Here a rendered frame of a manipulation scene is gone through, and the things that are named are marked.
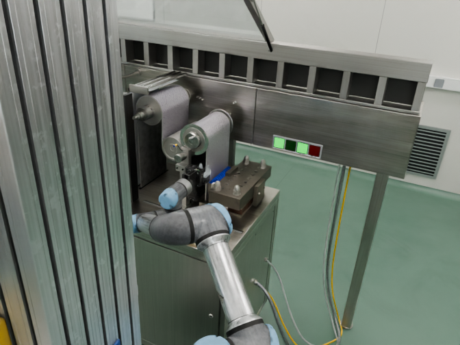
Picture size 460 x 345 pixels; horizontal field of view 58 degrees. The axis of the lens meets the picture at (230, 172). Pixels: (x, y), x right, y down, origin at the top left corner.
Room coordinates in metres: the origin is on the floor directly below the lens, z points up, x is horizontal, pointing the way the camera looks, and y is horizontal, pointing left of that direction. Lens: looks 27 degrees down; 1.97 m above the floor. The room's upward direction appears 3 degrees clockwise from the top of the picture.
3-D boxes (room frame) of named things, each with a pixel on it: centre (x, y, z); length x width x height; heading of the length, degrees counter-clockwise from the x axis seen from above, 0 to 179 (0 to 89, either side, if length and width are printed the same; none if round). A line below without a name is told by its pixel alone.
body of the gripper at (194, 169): (1.60, 0.16, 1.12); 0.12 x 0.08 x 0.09; 155
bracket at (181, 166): (1.71, 0.22, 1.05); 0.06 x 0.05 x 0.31; 155
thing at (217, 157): (1.82, 0.06, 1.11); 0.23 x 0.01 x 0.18; 155
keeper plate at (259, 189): (1.78, -0.15, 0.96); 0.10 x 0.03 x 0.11; 155
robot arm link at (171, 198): (1.45, 0.23, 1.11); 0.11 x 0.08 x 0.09; 155
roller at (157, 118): (1.95, 0.34, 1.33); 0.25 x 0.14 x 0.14; 155
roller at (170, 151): (1.89, 0.23, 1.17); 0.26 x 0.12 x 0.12; 155
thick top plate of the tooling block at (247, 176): (1.80, -0.06, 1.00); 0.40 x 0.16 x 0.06; 155
